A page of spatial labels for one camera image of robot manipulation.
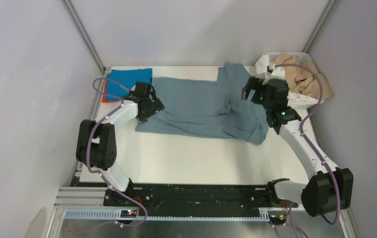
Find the left corner aluminium post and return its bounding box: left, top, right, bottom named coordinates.
left=61, top=0, right=106, bottom=74

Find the right controller board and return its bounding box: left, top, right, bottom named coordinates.
left=269, top=214, right=289, bottom=226

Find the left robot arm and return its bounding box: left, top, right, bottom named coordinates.
left=76, top=82, right=164, bottom=206

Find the left controller board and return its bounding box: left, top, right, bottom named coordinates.
left=120, top=209, right=138, bottom=219

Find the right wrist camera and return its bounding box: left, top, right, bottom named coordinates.
left=265, top=64, right=285, bottom=80

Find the folded blue t-shirt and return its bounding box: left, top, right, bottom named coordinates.
left=104, top=68, right=153, bottom=98

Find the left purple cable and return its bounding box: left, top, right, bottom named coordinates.
left=86, top=77, right=149, bottom=228

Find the corner aluminium post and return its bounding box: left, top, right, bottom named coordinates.
left=302, top=0, right=339, bottom=53
left=61, top=0, right=106, bottom=74

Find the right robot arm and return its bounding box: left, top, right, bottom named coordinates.
left=241, top=76, right=354, bottom=217

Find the grey-blue t-shirt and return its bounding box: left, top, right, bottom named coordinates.
left=135, top=63, right=269, bottom=145

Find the controller board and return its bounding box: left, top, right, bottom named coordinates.
left=269, top=214, right=289, bottom=226
left=120, top=209, right=138, bottom=219

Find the white laundry basket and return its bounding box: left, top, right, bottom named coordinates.
left=256, top=51, right=334, bottom=109

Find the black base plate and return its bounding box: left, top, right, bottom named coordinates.
left=103, top=183, right=283, bottom=218

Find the beige crumpled t-shirt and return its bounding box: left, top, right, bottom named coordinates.
left=274, top=52, right=334, bottom=100

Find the right corner aluminium post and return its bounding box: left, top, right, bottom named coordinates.
left=302, top=0, right=339, bottom=53

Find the aluminium frame rail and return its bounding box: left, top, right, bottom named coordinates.
left=54, top=187, right=287, bottom=222

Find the folded orange t-shirt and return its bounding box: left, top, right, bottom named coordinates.
left=102, top=88, right=114, bottom=103

